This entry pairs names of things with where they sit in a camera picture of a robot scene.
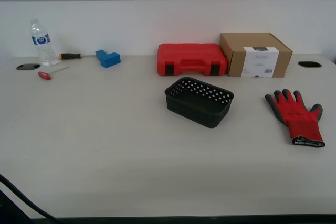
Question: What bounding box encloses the red grey work glove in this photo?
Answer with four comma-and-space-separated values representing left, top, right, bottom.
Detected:
264, 89, 327, 150

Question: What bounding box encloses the black perforated plastic basket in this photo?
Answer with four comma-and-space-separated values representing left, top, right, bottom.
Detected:
164, 77, 235, 129

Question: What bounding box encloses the red plastic tool case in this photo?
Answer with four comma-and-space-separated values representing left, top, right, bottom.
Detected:
156, 42, 228, 77

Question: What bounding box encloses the blue plastic block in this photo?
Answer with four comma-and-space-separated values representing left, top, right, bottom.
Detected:
94, 49, 121, 69

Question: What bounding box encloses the brown cardboard box white label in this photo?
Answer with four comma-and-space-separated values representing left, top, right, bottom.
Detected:
219, 33, 293, 79

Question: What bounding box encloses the clear plastic water bottle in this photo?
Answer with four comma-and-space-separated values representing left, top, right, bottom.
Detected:
29, 18, 59, 67

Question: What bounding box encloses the orange black handled screwdriver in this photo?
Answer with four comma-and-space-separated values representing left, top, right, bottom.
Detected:
59, 52, 97, 61

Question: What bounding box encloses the black oval cable grommet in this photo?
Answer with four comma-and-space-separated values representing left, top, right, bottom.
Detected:
16, 63, 41, 71
297, 61, 322, 69

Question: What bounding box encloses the black cable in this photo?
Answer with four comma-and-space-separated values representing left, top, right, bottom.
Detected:
0, 174, 65, 224

